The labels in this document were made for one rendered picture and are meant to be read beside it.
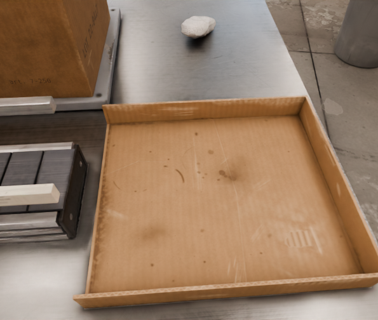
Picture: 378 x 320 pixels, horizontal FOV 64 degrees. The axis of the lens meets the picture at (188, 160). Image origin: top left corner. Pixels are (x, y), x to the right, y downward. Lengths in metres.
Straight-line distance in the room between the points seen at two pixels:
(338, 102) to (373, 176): 0.51
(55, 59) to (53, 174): 0.17
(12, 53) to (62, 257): 0.28
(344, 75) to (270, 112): 1.69
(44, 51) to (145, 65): 0.19
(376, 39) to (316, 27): 0.56
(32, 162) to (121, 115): 0.14
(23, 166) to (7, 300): 0.14
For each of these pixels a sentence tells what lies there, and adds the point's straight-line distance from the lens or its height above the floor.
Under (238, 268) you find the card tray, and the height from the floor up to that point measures 0.83.
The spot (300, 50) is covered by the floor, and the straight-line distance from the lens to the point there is 2.28.
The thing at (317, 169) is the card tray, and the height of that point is 0.83.
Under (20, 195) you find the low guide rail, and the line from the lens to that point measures 0.33.
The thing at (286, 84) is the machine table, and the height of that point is 0.83.
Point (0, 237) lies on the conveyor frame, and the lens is 0.41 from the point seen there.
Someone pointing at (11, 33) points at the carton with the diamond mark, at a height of 0.96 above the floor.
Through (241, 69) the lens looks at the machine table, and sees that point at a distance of 0.58.
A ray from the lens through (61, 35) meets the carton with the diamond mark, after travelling 0.45.
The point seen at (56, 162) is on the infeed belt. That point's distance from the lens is 0.39.
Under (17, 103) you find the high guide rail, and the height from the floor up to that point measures 0.96.
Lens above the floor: 1.17
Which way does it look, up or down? 53 degrees down
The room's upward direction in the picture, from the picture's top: straight up
